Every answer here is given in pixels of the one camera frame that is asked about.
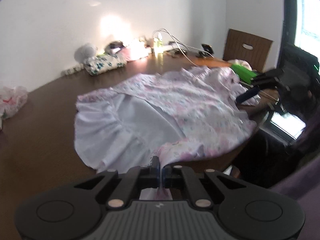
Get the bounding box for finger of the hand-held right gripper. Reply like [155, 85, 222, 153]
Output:
[250, 69, 286, 89]
[235, 86, 262, 103]

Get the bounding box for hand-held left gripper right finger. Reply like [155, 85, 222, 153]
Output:
[161, 164, 247, 208]

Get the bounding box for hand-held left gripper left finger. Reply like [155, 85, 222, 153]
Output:
[74, 156, 160, 209]

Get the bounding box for pink floral garment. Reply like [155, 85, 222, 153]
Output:
[74, 66, 260, 200]

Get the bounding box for green plastic container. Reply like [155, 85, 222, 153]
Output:
[230, 64, 258, 85]

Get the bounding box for white fluffy cloth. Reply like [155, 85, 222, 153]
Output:
[227, 59, 252, 71]

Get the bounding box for brown wooden chair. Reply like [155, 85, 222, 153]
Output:
[222, 29, 275, 73]

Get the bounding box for clear bottle green label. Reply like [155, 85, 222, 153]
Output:
[153, 31, 164, 54]

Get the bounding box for person's purple clothing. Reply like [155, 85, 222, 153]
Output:
[271, 116, 320, 240]

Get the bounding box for folded cream cloth green flowers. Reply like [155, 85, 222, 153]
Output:
[84, 54, 127, 75]

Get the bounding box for small grey box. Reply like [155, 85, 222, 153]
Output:
[104, 41, 125, 55]

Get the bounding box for white round speaker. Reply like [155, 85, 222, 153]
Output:
[74, 44, 97, 63]

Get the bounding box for clear plastic bag red print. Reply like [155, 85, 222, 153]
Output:
[0, 85, 28, 119]

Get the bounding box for window with dark frame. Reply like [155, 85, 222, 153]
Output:
[260, 0, 320, 143]

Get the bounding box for thick white charging cable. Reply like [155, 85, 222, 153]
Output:
[175, 42, 200, 67]

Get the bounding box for thin white cable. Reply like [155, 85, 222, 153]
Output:
[160, 28, 198, 53]

